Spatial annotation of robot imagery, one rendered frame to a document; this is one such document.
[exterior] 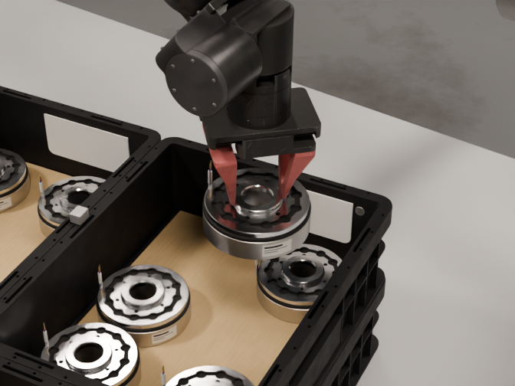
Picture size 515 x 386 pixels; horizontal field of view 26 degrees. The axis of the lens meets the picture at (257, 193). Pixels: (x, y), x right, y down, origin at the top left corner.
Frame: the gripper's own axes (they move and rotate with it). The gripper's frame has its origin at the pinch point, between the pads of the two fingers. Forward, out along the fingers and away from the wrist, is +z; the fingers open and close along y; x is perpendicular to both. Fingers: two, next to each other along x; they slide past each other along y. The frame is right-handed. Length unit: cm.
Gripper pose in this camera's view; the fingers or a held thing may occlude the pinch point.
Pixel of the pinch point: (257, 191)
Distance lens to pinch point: 105.9
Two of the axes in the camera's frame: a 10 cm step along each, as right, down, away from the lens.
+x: -2.1, -6.1, 7.6
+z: -0.1, 7.8, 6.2
